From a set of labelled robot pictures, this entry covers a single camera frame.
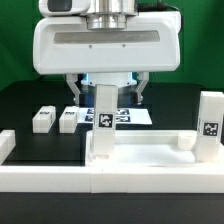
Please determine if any fiducial marker sheet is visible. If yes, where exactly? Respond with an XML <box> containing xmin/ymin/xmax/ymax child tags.
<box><xmin>77</xmin><ymin>108</ymin><xmax>152</xmax><ymax>125</ymax></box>

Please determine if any white desk top tray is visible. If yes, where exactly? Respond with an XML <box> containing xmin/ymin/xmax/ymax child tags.
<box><xmin>84</xmin><ymin>129</ymin><xmax>224</xmax><ymax>168</ymax></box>

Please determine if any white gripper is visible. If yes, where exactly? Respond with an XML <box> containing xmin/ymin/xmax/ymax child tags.
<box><xmin>33</xmin><ymin>11</ymin><xmax>181</xmax><ymax>105</ymax></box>

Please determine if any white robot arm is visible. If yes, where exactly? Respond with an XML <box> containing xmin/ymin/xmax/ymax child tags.
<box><xmin>33</xmin><ymin>0</ymin><xmax>183</xmax><ymax>104</ymax></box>

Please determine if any white U-shaped fence wall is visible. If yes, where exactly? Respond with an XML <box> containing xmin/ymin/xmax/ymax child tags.
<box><xmin>0</xmin><ymin>130</ymin><xmax>224</xmax><ymax>193</ymax></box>

